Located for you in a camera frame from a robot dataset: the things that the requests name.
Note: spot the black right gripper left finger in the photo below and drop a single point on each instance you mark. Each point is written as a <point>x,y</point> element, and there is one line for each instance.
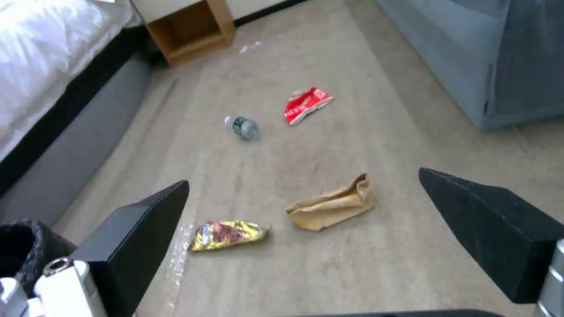
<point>128,234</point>

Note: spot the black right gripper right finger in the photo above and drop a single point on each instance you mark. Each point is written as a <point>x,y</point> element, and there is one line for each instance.
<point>489,228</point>

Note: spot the black trash bin with liner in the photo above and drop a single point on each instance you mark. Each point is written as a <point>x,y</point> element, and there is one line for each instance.
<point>26,251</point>

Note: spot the clear plastic sheet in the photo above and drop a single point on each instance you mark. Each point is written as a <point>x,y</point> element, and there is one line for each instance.
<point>176,261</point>

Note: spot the gold foil snack wrapper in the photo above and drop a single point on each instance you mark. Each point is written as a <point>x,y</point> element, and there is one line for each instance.
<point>227,235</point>

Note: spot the crumpled brown paper bag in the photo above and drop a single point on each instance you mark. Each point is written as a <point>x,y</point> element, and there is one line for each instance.
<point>335,204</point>

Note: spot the clear plastic water bottle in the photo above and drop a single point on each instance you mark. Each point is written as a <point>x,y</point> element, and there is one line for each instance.
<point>242,127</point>

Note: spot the bed with white duvet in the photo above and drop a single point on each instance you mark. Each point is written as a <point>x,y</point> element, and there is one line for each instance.
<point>57,86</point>

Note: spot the grey blue fabric sofa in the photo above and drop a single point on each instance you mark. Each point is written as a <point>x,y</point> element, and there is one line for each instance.
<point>484,56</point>

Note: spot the wooden open bedside cabinet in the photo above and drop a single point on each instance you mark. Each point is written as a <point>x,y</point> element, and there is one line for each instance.
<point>187,29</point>

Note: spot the crumpled red snack wrapper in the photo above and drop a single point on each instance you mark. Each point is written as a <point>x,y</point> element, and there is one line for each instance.
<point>306,105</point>

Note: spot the clear crumpled plastic film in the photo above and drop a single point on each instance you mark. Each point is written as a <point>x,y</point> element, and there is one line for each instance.
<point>247,48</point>

